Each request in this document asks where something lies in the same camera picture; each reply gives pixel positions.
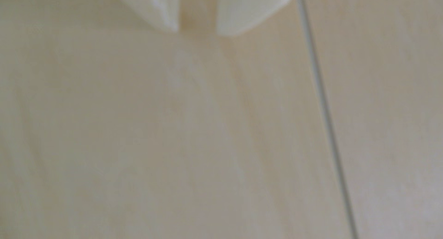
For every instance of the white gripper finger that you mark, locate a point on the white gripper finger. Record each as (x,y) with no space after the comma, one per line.
(245,10)
(152,7)

